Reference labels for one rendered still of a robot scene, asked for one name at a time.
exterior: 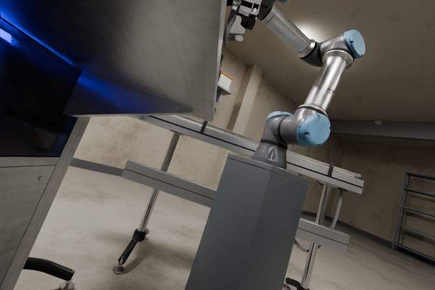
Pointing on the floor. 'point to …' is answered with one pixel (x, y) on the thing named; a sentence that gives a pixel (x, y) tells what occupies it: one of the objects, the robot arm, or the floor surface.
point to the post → (11, 276)
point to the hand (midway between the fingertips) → (224, 40)
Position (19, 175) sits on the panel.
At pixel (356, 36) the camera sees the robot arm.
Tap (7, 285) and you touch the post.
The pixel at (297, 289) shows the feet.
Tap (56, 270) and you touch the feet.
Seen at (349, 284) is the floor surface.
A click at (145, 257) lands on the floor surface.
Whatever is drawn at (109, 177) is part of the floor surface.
